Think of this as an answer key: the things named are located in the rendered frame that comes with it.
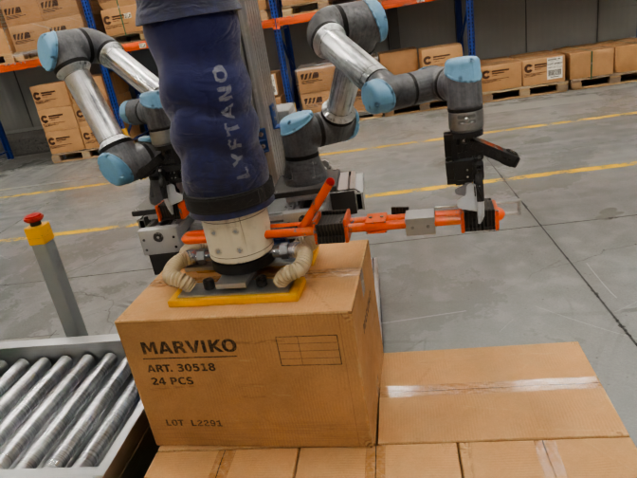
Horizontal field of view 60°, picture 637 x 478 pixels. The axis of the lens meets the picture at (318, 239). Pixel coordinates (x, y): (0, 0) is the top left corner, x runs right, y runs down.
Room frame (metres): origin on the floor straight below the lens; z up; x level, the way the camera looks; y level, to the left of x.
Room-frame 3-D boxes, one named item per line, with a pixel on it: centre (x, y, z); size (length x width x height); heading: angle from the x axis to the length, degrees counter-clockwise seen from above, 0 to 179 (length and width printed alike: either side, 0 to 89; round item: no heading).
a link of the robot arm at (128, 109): (1.75, 0.47, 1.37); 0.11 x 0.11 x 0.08; 47
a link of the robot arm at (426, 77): (1.30, -0.31, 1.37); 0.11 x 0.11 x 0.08; 19
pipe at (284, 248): (1.35, 0.20, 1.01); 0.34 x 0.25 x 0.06; 76
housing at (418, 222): (1.23, -0.25, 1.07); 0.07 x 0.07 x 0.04; 76
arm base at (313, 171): (1.86, 0.01, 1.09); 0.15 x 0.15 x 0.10
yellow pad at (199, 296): (1.25, 0.22, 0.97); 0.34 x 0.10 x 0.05; 76
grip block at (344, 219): (1.29, -0.04, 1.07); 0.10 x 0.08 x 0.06; 166
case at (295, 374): (1.35, 0.20, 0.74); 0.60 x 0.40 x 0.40; 76
